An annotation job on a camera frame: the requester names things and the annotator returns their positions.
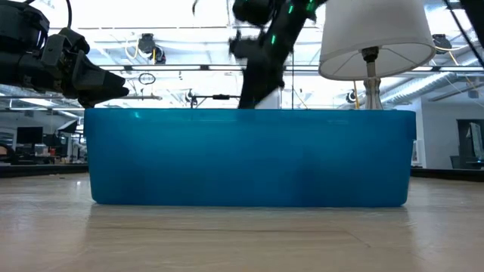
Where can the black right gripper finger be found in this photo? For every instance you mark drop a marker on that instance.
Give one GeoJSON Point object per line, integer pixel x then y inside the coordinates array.
{"type": "Point", "coordinates": [259, 90]}

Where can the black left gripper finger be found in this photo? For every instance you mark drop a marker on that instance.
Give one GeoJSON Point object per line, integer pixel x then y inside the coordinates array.
{"type": "Point", "coordinates": [102, 96]}
{"type": "Point", "coordinates": [96, 79]}

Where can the white round pillar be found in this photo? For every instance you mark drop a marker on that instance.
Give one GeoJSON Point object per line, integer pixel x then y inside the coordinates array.
{"type": "Point", "coordinates": [272, 101]}

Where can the black ceiling fixture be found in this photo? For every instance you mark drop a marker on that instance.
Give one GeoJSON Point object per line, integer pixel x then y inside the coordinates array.
{"type": "Point", "coordinates": [440, 41]}
{"type": "Point", "coordinates": [147, 43]}

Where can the blue plastic bin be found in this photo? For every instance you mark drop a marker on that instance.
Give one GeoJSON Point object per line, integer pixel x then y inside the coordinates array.
{"type": "Point", "coordinates": [246, 158]}

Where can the black computer monitor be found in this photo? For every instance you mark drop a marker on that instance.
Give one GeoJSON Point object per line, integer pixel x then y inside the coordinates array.
{"type": "Point", "coordinates": [29, 135]}

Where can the white lamp shade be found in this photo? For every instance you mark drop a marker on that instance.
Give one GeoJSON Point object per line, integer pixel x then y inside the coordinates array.
{"type": "Point", "coordinates": [378, 34]}

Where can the silver lamp base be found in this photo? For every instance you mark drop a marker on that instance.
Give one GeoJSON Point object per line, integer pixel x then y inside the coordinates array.
{"type": "Point", "coordinates": [372, 94]}

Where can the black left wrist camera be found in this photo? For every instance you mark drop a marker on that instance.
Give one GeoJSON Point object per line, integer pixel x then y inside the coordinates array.
{"type": "Point", "coordinates": [73, 39]}

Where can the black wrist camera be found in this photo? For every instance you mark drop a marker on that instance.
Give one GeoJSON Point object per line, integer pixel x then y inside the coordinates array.
{"type": "Point", "coordinates": [73, 39]}
{"type": "Point", "coordinates": [242, 49]}

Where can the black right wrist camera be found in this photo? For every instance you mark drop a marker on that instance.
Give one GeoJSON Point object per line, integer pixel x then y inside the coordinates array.
{"type": "Point", "coordinates": [242, 49]}

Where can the black horizontal bar bracket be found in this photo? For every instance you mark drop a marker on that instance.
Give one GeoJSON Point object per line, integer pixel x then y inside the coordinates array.
{"type": "Point", "coordinates": [221, 97]}

